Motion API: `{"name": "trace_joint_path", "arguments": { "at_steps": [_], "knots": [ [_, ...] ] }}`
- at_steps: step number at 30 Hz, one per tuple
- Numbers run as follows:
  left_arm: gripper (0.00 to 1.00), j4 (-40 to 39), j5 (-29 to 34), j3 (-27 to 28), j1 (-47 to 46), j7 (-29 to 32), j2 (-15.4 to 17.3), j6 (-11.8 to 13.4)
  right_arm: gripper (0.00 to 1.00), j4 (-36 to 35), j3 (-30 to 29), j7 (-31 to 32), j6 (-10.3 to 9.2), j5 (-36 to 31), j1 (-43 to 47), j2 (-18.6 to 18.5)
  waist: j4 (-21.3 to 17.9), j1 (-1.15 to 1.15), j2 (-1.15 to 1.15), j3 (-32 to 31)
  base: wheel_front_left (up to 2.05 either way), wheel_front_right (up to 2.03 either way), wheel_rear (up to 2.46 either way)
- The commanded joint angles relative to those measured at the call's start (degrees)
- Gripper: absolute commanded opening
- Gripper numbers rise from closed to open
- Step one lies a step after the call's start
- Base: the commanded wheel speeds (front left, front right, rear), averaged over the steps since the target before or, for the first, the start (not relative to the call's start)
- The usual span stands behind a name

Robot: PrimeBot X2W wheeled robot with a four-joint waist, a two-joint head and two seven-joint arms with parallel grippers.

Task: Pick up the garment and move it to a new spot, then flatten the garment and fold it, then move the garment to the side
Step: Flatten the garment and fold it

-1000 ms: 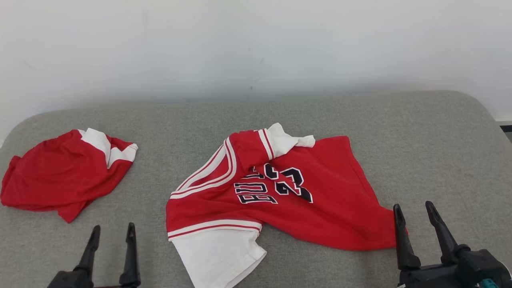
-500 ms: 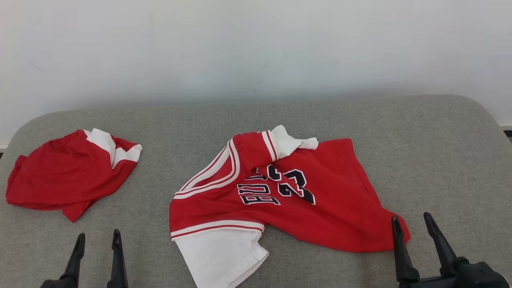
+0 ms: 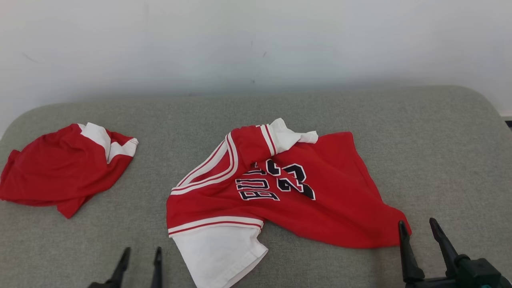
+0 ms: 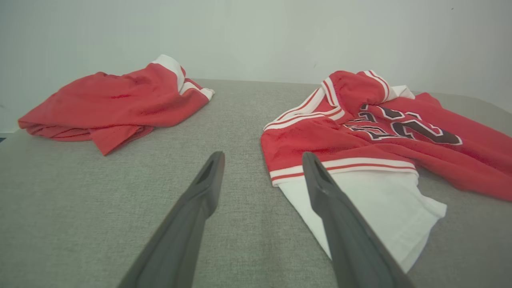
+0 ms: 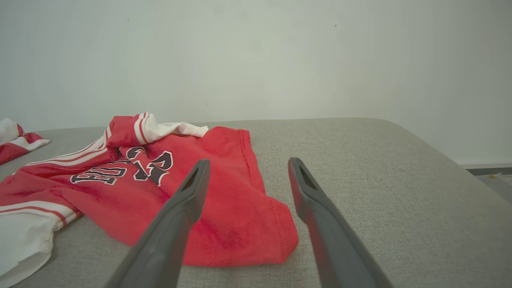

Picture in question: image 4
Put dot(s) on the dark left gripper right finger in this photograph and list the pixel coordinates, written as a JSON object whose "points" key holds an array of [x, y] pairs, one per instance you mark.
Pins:
{"points": [[352, 248]]}

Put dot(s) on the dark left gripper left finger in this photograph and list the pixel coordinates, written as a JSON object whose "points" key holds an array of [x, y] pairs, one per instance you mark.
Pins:
{"points": [[180, 240]]}

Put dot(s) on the red white basketball jersey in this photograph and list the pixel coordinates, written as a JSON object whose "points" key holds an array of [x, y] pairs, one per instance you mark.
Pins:
{"points": [[320, 140]]}

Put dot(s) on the red white basketball shorts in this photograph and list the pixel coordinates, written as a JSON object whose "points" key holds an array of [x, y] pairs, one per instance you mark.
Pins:
{"points": [[120, 104]]}

